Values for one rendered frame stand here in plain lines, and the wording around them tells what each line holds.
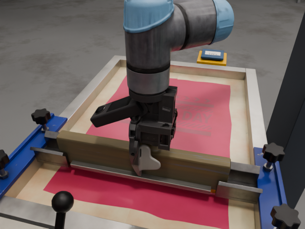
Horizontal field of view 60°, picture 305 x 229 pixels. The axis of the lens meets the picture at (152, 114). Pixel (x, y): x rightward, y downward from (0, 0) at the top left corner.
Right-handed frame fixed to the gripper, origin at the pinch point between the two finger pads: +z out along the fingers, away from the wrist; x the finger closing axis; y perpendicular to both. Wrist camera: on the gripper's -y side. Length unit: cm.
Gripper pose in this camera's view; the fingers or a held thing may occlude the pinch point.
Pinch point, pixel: (139, 163)
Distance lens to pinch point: 60.5
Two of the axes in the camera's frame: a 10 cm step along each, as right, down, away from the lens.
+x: 2.4, -5.6, 8.0
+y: 9.7, 1.4, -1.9
